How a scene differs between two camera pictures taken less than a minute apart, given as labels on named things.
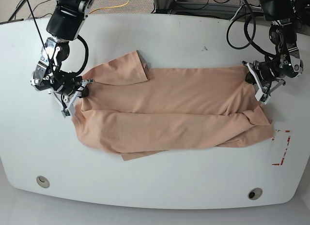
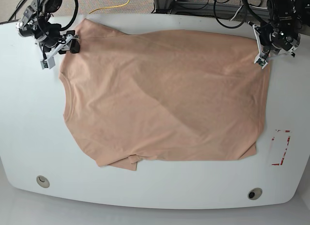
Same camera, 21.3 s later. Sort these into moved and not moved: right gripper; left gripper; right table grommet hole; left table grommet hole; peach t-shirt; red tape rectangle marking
Moved: right gripper; left gripper; peach t-shirt
Not moved: right table grommet hole; red tape rectangle marking; left table grommet hole
